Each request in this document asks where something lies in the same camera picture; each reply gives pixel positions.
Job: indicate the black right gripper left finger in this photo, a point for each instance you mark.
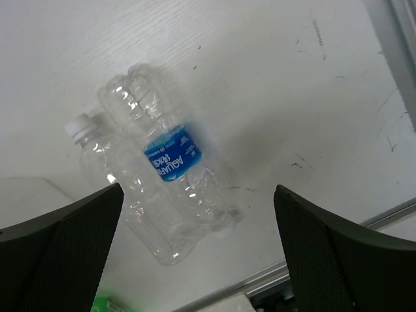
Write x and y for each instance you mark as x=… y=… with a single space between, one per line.
x=54 y=262

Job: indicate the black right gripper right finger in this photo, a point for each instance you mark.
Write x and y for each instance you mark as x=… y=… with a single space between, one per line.
x=337 y=265

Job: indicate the clear unlabelled plastic bottle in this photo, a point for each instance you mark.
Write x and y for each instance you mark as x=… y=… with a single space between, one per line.
x=151 y=212

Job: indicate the crushed blue-label water bottle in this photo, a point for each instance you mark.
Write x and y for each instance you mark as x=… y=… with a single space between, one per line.
x=142 y=105

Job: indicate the green soda bottle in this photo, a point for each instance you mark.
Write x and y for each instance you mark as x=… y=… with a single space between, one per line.
x=107 y=301

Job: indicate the aluminium table frame rail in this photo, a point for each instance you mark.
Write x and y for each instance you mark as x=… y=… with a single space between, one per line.
x=394 y=25

